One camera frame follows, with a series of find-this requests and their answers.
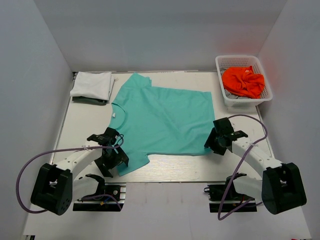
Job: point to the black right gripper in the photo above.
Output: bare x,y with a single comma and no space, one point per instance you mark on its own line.
210,142

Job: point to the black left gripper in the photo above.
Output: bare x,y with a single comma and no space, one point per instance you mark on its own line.
121,156

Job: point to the teal t shirt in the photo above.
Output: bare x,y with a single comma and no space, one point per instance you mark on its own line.
161,121

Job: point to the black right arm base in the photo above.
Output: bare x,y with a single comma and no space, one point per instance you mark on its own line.
232,200

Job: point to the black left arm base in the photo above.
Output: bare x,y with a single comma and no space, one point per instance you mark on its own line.
91,193

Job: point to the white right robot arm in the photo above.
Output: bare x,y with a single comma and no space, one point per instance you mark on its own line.
258,179

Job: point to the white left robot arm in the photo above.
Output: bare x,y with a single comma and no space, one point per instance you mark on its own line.
80,176

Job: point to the grey t shirt in basket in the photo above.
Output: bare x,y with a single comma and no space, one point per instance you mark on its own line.
232,96

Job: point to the folded dark green t shirt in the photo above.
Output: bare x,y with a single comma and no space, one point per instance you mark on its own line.
89,101

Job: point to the orange t shirt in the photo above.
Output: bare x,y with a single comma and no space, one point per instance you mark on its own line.
242,81

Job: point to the folded white t shirt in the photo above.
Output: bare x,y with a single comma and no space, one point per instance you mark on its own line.
93,85

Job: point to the white plastic basket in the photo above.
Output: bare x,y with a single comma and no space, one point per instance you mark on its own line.
227,61

